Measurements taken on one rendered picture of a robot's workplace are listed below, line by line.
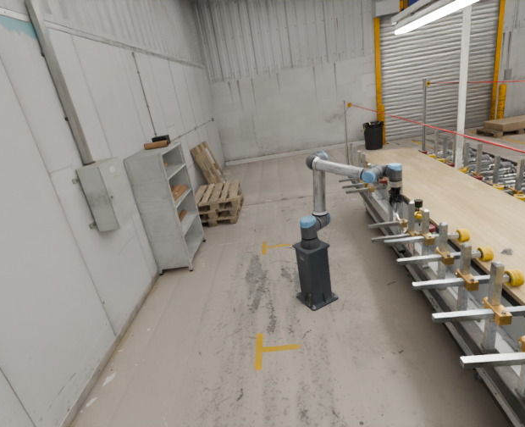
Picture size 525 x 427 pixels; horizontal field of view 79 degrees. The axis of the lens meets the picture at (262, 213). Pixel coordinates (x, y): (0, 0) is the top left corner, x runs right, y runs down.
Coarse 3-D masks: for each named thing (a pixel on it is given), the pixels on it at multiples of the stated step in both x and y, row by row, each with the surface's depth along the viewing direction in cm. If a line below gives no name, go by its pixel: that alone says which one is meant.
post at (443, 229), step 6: (444, 222) 185; (444, 228) 184; (444, 234) 185; (444, 240) 187; (444, 246) 188; (438, 264) 196; (444, 264) 192; (438, 270) 197; (444, 270) 194; (438, 276) 198; (444, 276) 195
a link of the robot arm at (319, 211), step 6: (318, 156) 273; (324, 156) 278; (312, 174) 287; (318, 174) 282; (324, 174) 284; (318, 180) 284; (324, 180) 287; (318, 186) 287; (324, 186) 289; (318, 192) 289; (324, 192) 291; (318, 198) 292; (324, 198) 294; (318, 204) 294; (324, 204) 296; (312, 210) 304; (318, 210) 297; (324, 210) 299; (318, 216) 297; (324, 216) 298; (330, 216) 306; (324, 222) 300
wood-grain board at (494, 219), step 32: (384, 160) 425; (416, 160) 401; (416, 192) 301; (448, 192) 289; (480, 192) 277; (448, 224) 234; (480, 224) 227; (512, 224) 219; (512, 256) 186; (512, 288) 161
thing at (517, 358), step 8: (520, 352) 120; (464, 360) 121; (472, 360) 120; (480, 360) 120; (488, 360) 119; (496, 360) 119; (504, 360) 118; (512, 360) 118; (520, 360) 118; (464, 368) 121; (472, 368) 120
